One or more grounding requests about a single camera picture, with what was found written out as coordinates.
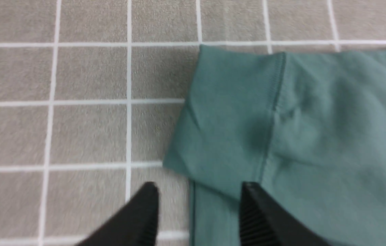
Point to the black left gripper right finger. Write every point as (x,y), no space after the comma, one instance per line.
(263,222)

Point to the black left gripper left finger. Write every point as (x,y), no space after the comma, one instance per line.
(135,224)

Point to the green long-sleeved shirt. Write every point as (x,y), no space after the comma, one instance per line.
(310,128)

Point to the grey grid-pattern tablecloth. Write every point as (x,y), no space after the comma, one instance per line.
(90,92)

